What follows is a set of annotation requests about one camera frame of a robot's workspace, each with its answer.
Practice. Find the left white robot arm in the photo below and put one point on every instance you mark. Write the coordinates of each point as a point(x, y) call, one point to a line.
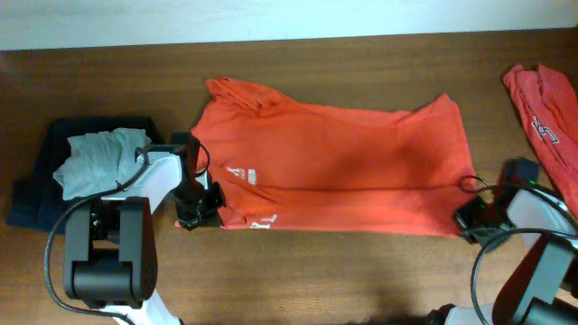
point(110, 260)

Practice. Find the folded navy blue garment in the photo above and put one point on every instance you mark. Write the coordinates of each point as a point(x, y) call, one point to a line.
point(37, 199)

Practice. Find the folded grey garment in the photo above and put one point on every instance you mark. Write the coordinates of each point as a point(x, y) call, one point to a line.
point(100, 161)

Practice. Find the orange t-shirt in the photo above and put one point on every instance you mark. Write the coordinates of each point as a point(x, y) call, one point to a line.
point(283, 164)

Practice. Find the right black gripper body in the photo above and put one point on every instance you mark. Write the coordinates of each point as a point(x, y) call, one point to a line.
point(480, 222)

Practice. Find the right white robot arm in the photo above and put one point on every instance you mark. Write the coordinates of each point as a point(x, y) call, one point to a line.
point(517, 206)

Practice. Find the red printed t-shirt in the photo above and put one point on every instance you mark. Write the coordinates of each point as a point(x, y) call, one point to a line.
point(547, 105)

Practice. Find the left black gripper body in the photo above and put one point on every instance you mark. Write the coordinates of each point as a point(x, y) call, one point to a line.
point(197, 205)

